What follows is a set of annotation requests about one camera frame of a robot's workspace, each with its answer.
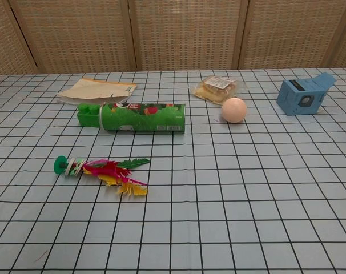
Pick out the small red pink toy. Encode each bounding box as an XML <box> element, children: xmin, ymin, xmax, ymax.
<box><xmin>53</xmin><ymin>155</ymin><xmax>151</xmax><ymax>198</ymax></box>

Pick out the green chips can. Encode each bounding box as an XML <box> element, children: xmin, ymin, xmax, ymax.
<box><xmin>98</xmin><ymin>102</ymin><xmax>187</xmax><ymax>135</ymax></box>

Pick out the plastic wrapped bread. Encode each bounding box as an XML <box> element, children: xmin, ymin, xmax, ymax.
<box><xmin>190</xmin><ymin>75</ymin><xmax>247</xmax><ymax>107</ymax></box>

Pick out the light blue checked tablecloth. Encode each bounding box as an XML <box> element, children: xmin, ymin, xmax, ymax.
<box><xmin>0</xmin><ymin>67</ymin><xmax>346</xmax><ymax>274</ymax></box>

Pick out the pink ball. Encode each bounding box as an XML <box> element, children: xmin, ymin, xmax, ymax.
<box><xmin>221</xmin><ymin>97</ymin><xmax>248</xmax><ymax>124</ymax></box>

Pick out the green toy building block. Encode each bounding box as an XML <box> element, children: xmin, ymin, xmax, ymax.
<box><xmin>77</xmin><ymin>103</ymin><xmax>101</xmax><ymax>127</ymax></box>

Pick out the beige paper notebook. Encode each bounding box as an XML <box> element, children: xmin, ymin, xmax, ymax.
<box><xmin>56</xmin><ymin>77</ymin><xmax>138</xmax><ymax>105</ymax></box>

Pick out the wooden woven folding screen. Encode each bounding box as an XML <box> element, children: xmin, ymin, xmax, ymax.
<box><xmin>0</xmin><ymin>0</ymin><xmax>346</xmax><ymax>81</ymax></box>

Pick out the blue cardboard box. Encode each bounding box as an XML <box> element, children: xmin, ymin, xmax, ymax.
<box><xmin>276</xmin><ymin>72</ymin><xmax>337</xmax><ymax>116</ymax></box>

